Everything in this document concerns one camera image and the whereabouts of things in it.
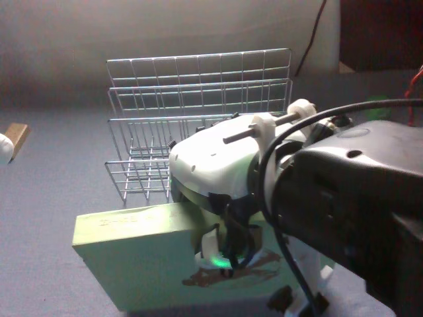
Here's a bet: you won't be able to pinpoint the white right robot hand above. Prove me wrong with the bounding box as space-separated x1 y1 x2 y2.
168 114 262 277

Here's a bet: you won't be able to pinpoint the pale green book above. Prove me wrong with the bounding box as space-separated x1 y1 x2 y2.
71 201 336 314

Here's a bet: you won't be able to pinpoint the grey table cloth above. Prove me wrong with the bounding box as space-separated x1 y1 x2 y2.
0 71 423 317

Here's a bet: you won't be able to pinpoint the green object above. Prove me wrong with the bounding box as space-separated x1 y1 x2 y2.
365 94 393 120

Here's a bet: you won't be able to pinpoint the tan wooden block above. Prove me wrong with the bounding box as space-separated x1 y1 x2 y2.
4 123 32 162

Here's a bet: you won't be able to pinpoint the silver wire rack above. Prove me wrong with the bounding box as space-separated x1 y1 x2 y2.
104 48 293 206

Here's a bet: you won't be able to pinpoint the dark red cable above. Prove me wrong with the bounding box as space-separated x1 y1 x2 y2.
293 0 328 77

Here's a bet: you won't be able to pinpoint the bright red wires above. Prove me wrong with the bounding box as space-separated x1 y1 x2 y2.
404 64 423 128

